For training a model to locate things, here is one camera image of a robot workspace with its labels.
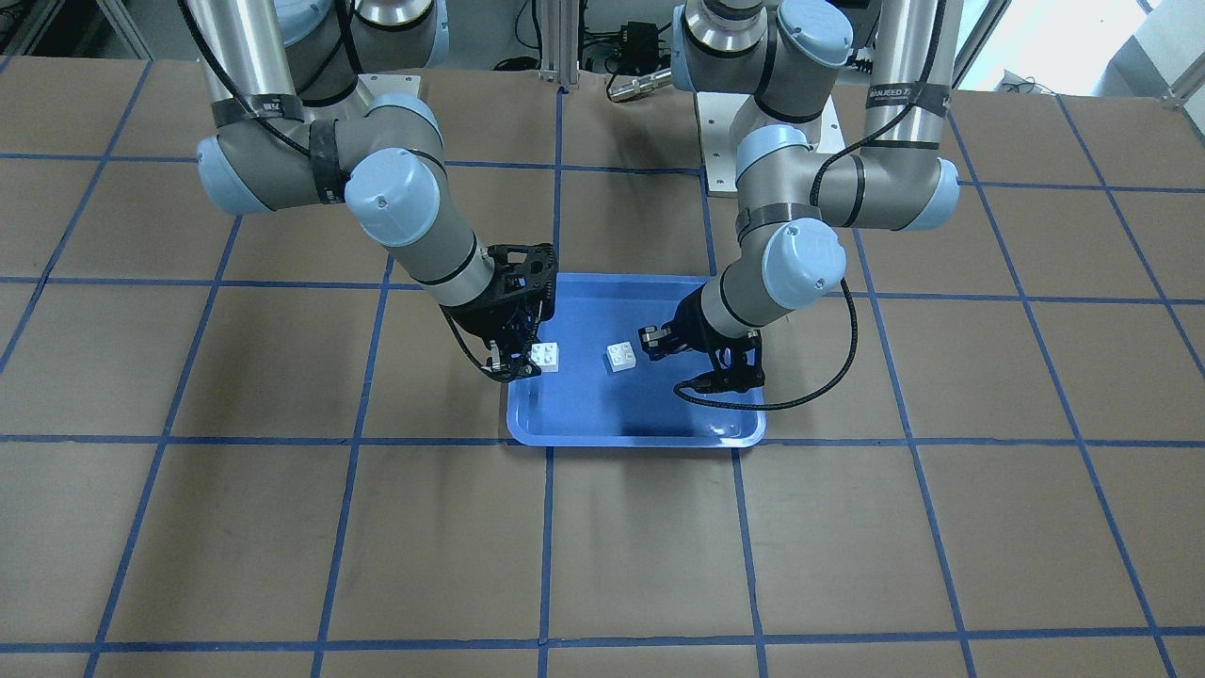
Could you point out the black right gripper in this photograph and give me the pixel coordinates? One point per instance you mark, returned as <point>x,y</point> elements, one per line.
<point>482,322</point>

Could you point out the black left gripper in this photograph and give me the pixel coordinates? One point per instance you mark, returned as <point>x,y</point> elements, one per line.
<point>695,324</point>

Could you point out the white block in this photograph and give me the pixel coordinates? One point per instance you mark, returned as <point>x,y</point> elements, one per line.
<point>620,357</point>
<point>545,357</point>

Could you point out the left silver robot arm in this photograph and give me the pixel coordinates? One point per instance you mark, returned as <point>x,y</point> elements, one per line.
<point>792,199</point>

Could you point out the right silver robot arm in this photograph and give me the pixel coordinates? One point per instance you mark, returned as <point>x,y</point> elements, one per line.
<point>297,126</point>

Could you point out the black electronics box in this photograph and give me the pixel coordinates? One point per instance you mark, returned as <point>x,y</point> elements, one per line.
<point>638,50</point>

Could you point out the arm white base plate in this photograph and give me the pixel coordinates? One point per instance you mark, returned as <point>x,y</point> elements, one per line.
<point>725,118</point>
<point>373,85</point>

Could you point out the aluminium frame post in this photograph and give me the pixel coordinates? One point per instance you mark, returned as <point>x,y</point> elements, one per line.
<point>559,38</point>

